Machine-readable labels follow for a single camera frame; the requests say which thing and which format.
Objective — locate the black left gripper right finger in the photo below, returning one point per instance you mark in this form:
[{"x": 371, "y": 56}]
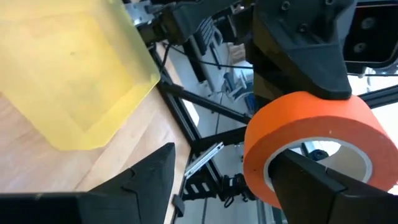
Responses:
[{"x": 304, "y": 193}]

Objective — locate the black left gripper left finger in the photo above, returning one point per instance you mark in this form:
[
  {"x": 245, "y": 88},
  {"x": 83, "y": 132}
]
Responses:
[{"x": 140, "y": 193}]

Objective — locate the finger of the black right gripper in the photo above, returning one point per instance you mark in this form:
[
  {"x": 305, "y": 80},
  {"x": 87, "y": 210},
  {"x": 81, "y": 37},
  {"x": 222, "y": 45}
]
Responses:
[
  {"x": 298, "y": 46},
  {"x": 261, "y": 81}
]

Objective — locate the orange-red tape roll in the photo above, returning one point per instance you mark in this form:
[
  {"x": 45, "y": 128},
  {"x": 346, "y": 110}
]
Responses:
[{"x": 311, "y": 118}]

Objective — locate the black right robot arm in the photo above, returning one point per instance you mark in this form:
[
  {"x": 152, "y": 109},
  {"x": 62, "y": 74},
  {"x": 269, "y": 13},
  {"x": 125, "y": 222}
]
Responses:
[{"x": 199, "y": 15}]

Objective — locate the yellow plastic bin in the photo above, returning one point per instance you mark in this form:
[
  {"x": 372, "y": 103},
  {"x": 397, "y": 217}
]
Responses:
[{"x": 71, "y": 77}]

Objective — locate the silver aluminium bracket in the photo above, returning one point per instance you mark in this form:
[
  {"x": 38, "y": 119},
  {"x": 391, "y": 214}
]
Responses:
[{"x": 203, "y": 159}]

